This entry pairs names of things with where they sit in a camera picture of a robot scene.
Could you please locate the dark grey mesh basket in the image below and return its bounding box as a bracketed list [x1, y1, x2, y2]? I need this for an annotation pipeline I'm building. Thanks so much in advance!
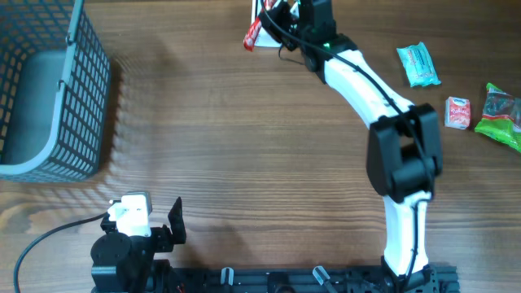
[1, 0, 111, 182]

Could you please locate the small red snack packet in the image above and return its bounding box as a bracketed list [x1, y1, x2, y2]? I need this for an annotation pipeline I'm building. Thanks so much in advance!
[444, 97, 471, 129]

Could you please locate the white barcode scanner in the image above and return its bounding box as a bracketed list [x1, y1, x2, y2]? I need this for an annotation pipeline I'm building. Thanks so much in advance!
[251, 0, 280, 48]

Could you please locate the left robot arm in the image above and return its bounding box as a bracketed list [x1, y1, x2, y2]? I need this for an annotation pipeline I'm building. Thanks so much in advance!
[90, 192, 186, 293]

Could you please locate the green clear snack bag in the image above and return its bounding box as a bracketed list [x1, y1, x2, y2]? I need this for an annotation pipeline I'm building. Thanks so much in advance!
[474, 83, 520, 152]

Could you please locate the black right camera cable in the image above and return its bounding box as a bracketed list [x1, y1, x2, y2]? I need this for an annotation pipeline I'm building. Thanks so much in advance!
[256, 0, 436, 292]

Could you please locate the red snack wrapper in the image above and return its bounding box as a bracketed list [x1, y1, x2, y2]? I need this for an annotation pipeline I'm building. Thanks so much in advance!
[243, 0, 278, 52]

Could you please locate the pale teal snack packet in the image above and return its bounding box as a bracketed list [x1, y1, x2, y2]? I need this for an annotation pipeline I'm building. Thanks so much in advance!
[396, 42, 441, 87]

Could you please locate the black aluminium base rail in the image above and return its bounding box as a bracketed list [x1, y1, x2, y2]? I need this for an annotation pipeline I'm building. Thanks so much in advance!
[175, 266, 461, 293]

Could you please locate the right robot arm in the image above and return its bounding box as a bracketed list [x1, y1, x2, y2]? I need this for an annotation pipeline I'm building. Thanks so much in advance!
[258, 1, 442, 292]

